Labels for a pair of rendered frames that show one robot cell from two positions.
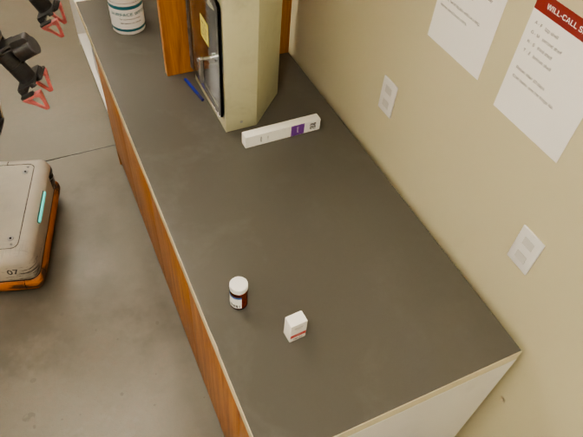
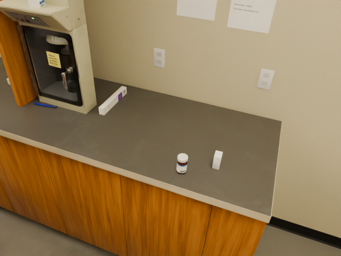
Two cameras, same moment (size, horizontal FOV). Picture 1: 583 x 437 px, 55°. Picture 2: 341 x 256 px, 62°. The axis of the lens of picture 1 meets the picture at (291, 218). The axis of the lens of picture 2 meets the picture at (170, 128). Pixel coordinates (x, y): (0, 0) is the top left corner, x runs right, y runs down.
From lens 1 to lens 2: 83 cm
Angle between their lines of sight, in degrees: 32
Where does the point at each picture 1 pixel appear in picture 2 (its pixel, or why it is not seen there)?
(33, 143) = not seen: outside the picture
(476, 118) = (219, 38)
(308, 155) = (135, 104)
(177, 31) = (20, 75)
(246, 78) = (89, 76)
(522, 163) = (250, 43)
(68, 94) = not seen: outside the picture
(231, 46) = (80, 58)
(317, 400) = (253, 180)
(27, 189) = not seen: outside the picture
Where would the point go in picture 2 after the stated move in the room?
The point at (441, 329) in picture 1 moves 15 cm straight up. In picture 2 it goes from (255, 130) to (262, 107)
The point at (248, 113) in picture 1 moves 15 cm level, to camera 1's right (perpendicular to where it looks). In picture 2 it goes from (93, 98) to (115, 90)
